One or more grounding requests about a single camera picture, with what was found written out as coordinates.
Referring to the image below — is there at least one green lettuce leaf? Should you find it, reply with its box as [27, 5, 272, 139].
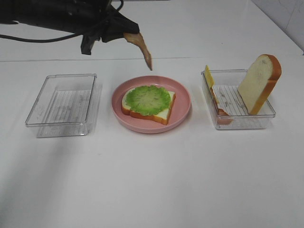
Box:
[124, 85, 171, 116]

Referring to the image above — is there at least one bread slice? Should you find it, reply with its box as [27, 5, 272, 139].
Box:
[237, 54, 282, 115]
[120, 88, 176, 125]

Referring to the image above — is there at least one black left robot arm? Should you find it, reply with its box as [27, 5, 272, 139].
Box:
[0, 0, 140, 55]

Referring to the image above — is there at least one clear right plastic tray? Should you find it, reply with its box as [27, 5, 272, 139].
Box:
[201, 69, 276, 130]

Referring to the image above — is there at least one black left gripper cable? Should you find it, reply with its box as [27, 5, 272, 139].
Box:
[0, 0, 124, 43]

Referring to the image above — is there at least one pink round plate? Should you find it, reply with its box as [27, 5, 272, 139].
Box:
[112, 76, 191, 133]

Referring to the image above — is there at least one yellow cheese slice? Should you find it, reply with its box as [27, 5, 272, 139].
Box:
[204, 65, 214, 88]

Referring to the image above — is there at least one clear plastic tray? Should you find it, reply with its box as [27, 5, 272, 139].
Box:
[25, 74, 101, 138]
[201, 69, 276, 130]

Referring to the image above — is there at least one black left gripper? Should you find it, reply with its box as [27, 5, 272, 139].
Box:
[47, 0, 140, 55]

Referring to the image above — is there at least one clear left plastic tray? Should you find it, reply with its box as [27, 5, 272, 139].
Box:
[25, 74, 101, 138]

